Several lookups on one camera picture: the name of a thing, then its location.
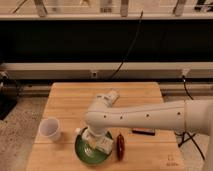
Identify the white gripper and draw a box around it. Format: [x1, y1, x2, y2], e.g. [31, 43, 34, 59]
[82, 130, 113, 155]

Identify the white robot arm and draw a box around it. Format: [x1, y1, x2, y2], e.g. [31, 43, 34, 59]
[83, 94, 213, 171]

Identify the dark red bottle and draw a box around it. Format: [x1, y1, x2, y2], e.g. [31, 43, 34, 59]
[116, 134, 125, 161]

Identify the green ceramic bowl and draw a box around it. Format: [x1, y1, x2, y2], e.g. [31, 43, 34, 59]
[75, 127, 113, 165]

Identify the wooden table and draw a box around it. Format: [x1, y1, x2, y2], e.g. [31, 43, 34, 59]
[26, 82, 185, 171]

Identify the white packet on table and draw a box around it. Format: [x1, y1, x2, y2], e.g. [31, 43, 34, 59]
[105, 89, 119, 104]

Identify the translucent plastic cup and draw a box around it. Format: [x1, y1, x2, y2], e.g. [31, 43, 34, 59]
[39, 117, 61, 142]

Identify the black hanging cable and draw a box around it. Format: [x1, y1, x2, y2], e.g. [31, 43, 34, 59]
[109, 9, 145, 79]

